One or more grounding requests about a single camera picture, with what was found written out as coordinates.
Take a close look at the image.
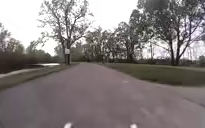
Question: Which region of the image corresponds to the grey asphalt path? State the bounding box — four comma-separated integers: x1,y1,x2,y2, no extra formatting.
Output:
0,62,205,128

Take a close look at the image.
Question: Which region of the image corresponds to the pale sign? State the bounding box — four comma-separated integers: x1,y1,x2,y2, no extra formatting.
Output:
64,48,72,56

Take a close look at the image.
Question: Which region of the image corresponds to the large bare tree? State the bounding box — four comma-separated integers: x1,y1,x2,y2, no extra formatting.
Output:
36,0,95,66

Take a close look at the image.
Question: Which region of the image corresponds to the pale water surface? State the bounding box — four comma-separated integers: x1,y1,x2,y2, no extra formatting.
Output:
0,62,62,80

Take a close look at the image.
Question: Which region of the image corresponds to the green grass field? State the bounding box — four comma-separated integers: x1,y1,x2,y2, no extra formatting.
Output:
101,62,205,88

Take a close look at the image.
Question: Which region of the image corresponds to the row of tall trees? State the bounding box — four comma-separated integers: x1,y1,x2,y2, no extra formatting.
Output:
83,0,205,67

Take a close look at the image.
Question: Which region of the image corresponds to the grass verge strip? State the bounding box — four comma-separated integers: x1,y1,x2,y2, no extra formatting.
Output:
0,63,80,94

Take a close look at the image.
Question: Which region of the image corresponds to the dark wood of trees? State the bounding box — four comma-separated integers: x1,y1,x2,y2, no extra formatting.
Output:
0,19,63,78

